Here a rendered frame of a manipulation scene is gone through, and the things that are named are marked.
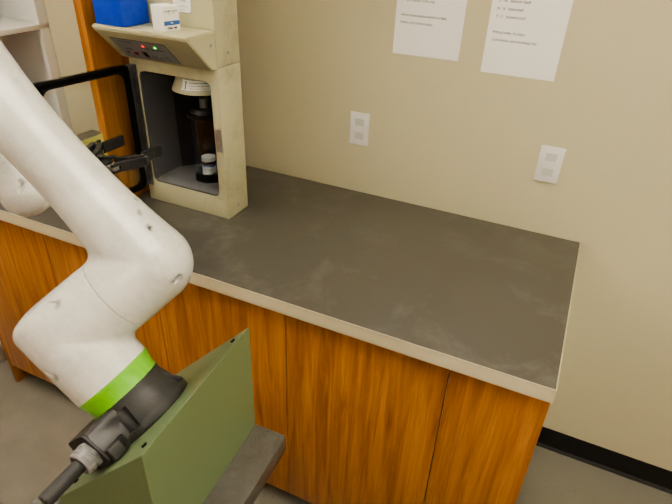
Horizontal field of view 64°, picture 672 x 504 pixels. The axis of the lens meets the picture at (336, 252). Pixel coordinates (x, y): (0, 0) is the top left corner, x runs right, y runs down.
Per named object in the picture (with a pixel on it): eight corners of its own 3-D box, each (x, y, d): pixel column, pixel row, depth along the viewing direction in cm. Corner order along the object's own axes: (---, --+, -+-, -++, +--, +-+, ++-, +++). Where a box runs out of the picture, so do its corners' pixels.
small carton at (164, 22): (169, 26, 147) (166, 2, 143) (180, 29, 144) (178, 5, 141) (153, 29, 143) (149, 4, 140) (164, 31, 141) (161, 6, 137)
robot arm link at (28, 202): (8, 230, 123) (28, 216, 116) (-26, 181, 120) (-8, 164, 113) (61, 206, 134) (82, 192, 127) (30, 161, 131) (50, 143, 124)
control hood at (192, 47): (127, 54, 161) (121, 18, 155) (218, 69, 150) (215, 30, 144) (97, 62, 152) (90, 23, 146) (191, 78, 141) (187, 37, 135)
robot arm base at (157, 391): (73, 514, 69) (39, 482, 68) (43, 520, 80) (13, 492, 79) (201, 373, 88) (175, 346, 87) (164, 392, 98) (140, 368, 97)
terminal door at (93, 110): (147, 187, 181) (127, 63, 160) (65, 222, 159) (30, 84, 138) (146, 186, 181) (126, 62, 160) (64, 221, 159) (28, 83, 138)
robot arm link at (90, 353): (162, 363, 81) (70, 268, 78) (80, 433, 80) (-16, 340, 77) (175, 341, 94) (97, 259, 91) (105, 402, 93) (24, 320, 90)
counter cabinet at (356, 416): (126, 299, 290) (92, 137, 242) (517, 442, 219) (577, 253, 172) (15, 381, 238) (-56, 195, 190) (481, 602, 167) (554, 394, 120)
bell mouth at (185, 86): (196, 77, 177) (194, 60, 174) (241, 85, 171) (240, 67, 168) (159, 90, 163) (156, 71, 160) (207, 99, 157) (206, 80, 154)
